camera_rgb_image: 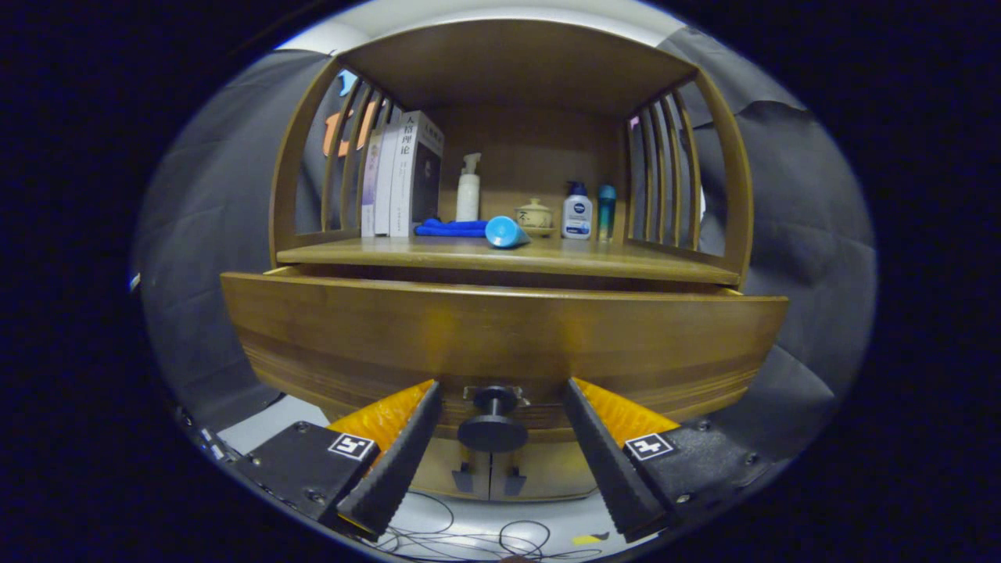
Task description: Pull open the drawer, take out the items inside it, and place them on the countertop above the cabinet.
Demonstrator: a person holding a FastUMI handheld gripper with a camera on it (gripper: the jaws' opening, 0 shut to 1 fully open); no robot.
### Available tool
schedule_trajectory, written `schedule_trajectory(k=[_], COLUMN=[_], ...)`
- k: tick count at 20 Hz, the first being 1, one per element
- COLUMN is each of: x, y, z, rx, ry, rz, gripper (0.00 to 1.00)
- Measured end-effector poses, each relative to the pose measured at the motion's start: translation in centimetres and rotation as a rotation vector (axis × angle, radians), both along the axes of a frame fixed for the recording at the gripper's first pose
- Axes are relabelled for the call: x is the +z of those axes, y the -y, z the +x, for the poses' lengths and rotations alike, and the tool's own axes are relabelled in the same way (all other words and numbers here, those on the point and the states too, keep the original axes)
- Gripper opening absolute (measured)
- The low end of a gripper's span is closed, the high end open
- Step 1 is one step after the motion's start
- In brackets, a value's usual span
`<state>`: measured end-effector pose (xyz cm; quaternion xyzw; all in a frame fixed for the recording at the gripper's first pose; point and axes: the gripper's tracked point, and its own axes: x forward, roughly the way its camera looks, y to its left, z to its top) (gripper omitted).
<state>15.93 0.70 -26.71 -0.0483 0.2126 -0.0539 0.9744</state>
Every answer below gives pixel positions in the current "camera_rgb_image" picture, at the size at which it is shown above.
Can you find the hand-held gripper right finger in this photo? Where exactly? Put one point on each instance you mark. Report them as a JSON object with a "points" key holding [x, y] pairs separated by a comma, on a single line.
{"points": [[606, 461]]}

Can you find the blue folded cloth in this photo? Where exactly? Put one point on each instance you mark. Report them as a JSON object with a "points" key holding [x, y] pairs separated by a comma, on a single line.
{"points": [[450, 228]]}

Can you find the teal bottle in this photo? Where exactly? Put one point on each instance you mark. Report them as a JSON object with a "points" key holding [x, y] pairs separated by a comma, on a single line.
{"points": [[607, 215]]}

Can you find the white lotion bottle blue cap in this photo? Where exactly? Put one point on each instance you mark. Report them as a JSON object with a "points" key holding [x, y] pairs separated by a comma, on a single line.
{"points": [[576, 217]]}

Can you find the wooden cabinet with slatted shelf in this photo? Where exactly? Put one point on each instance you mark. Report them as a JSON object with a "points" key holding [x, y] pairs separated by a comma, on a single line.
{"points": [[516, 70]]}

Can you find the lilac book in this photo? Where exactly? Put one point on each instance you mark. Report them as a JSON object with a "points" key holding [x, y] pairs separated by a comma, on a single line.
{"points": [[367, 191]]}

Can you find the blue white cosmetic tube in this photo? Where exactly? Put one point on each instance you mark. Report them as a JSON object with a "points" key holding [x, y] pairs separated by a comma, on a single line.
{"points": [[504, 232]]}

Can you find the wooden drawer with black knob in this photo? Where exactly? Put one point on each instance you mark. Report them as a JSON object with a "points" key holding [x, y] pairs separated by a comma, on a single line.
{"points": [[508, 328]]}

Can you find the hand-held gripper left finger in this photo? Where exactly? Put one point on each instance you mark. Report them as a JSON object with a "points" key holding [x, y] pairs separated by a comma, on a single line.
{"points": [[403, 461]]}

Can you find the white pump bottle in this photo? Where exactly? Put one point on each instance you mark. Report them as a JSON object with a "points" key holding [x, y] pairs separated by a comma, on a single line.
{"points": [[468, 199]]}

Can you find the beige lidded ceramic teacup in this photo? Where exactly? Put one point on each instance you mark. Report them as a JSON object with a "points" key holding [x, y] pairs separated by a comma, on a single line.
{"points": [[536, 215]]}

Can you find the white book with dark cover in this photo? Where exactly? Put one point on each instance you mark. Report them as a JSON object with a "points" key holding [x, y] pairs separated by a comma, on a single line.
{"points": [[418, 176]]}

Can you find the wooden cabinet door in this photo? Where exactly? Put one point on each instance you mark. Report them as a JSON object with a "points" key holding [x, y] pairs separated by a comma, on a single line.
{"points": [[555, 473], [438, 473]]}

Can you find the wooden countertop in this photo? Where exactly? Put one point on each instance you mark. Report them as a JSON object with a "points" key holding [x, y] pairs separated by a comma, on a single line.
{"points": [[610, 258]]}

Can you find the yellow black floor tape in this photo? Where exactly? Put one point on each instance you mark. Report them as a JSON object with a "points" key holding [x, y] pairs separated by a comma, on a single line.
{"points": [[586, 539]]}

